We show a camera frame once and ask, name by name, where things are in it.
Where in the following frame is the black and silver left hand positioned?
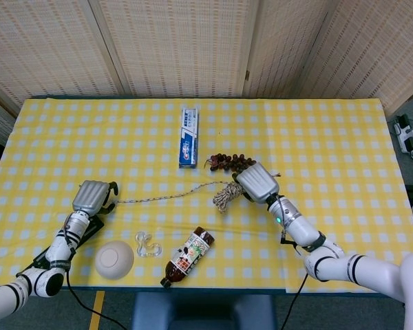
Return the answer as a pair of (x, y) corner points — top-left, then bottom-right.
(72, 180), (120, 217)

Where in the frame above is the black and silver right hand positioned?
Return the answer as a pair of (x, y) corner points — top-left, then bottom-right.
(231, 162), (281, 205)

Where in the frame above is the black flat bracket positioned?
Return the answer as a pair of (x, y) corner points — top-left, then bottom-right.
(16, 212), (105, 280)

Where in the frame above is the woven folding screen panel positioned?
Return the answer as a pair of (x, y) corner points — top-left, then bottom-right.
(295, 0), (413, 116)
(0, 0), (120, 108)
(89, 0), (260, 99)
(243, 0), (339, 99)

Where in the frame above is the white power strip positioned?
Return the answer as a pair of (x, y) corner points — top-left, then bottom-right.
(394, 115), (413, 155)

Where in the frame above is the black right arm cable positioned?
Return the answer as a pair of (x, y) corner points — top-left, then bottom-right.
(275, 271), (310, 330)

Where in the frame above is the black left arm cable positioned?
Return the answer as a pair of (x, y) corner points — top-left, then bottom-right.
(65, 271), (129, 330)

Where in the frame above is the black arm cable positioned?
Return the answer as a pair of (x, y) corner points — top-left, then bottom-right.
(275, 271), (310, 330)
(65, 271), (129, 330)

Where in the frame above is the brown tea bottle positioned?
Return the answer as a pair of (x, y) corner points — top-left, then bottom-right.
(160, 226), (215, 288)

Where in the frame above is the blue toothpaste box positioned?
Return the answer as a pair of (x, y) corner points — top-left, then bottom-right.
(178, 106), (200, 169)

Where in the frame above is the dark red grape bunch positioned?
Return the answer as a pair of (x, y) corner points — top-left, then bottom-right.
(204, 153), (257, 173)

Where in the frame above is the beige upturned bowl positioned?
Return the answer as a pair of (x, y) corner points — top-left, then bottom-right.
(94, 241), (135, 280)

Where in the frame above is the yellow white checkered tablecloth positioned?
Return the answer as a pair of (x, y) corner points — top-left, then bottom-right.
(0, 98), (413, 294)

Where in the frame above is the beige speckled braided rope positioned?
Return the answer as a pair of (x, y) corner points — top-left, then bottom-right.
(115, 171), (282, 214)

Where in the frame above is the clear twisted plastic piece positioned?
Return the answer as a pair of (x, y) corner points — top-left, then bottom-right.
(134, 231), (162, 258)

